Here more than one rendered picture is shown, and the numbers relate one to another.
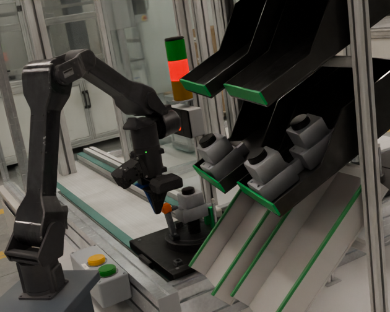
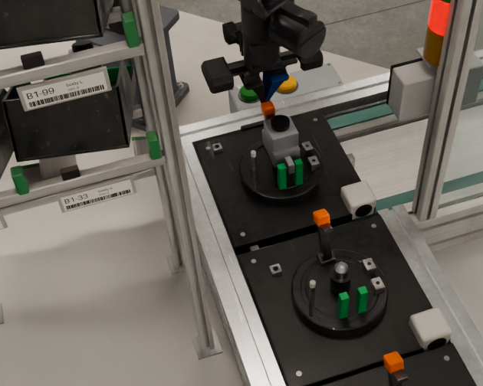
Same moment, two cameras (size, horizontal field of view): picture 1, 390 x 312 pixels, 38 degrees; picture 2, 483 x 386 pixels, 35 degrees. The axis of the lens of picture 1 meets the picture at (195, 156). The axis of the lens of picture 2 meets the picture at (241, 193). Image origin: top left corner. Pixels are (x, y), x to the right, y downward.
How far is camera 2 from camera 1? 1.63 m
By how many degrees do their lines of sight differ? 86
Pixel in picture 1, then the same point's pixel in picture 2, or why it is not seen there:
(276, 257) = not seen: hidden behind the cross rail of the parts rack
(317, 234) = not seen: hidden behind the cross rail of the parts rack
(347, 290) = (172, 357)
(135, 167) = (234, 32)
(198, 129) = (394, 105)
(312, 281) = not seen: outside the picture
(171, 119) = (284, 34)
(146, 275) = (225, 127)
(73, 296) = (99, 41)
